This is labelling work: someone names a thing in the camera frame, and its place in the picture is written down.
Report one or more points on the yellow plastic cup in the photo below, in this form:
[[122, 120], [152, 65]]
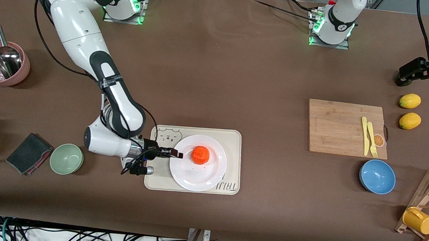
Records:
[[421, 222]]

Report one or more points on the yellow plastic fork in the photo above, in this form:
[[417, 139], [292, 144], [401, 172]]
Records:
[[373, 141]]

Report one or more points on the white round plate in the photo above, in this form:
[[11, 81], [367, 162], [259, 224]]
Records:
[[193, 177]]

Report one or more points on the metal scoop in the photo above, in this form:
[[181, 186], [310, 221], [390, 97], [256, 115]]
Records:
[[7, 62]]

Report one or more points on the light green bowl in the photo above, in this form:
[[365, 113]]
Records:
[[66, 159]]

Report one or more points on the yellow lemon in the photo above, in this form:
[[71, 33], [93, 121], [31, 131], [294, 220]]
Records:
[[410, 121], [410, 101]]

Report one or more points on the bamboo cutting board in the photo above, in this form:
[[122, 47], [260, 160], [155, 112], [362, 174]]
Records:
[[335, 128]]

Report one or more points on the dark grey folded cloth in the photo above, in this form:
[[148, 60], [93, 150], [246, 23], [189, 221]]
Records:
[[28, 152]]

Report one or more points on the cream bear print tray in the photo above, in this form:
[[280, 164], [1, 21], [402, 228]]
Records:
[[233, 146]]

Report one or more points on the yellow plastic knife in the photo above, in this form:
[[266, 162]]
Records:
[[365, 137]]

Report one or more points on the small metal mounting bracket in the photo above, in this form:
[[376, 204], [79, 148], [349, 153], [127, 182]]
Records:
[[207, 236]]

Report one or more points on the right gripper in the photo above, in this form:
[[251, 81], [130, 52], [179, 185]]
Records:
[[152, 146]]

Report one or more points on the blue bowl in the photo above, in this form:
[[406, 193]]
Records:
[[377, 176]]

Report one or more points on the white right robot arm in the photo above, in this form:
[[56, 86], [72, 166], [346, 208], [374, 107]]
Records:
[[78, 24]]

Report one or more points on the orange mandarin fruit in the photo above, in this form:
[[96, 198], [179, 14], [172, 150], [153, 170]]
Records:
[[200, 155]]

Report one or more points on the toy orange slice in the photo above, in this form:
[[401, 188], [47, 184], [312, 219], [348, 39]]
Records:
[[379, 141]]

